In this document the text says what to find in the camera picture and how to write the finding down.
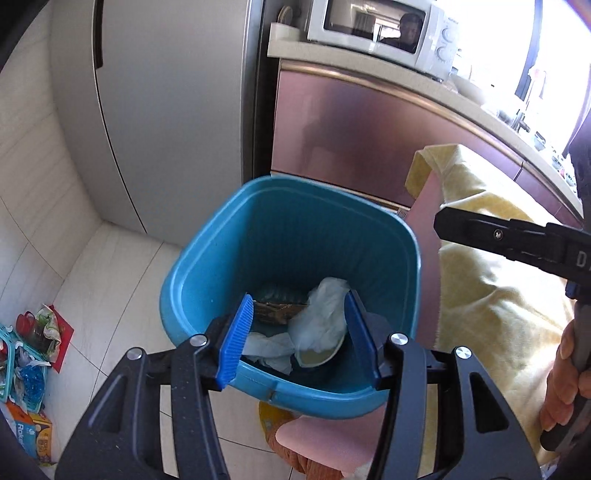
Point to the large white bowl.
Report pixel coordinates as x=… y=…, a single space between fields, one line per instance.
x=468 y=90

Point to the white utensil container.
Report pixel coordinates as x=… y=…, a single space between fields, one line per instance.
x=286 y=34

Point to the maroon kitchen cabinet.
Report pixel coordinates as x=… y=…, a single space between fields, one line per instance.
x=346 y=129

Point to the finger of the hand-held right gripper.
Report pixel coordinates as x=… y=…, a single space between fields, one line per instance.
x=489 y=235

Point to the person's right hand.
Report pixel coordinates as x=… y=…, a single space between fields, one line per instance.
x=558 y=387

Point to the yellow patterned tablecloth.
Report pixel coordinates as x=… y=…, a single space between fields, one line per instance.
x=498 y=286

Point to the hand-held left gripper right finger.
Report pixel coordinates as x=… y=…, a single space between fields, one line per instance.
x=362 y=341

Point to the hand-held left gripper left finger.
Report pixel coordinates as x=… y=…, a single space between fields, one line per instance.
x=235 y=341

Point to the grey refrigerator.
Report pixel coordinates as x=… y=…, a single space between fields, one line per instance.
x=175 y=115

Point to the white crumpled tissue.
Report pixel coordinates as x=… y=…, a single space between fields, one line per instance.
x=323 y=314
x=268 y=346

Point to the colourful cardboard box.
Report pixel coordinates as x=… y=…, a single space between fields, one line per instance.
x=34 y=431

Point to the brown snack wrapper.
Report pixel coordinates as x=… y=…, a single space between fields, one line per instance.
x=277 y=314

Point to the red packaging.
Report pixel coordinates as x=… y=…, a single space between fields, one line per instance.
x=57 y=341

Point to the metal faucet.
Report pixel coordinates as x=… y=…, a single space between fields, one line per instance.
x=519 y=115

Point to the blue plastic trash bin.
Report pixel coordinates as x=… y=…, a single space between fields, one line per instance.
x=286 y=221

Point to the white microwave oven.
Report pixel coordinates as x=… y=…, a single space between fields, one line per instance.
x=436 y=27

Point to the yellow round object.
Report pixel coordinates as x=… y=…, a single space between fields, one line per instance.
x=272 y=417

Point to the white paper cup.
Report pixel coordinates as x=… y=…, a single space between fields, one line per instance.
x=318 y=357

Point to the teal plastic basket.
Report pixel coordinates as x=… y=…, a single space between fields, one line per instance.
x=9 y=350

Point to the window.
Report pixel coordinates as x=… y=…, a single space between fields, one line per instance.
x=498 y=37

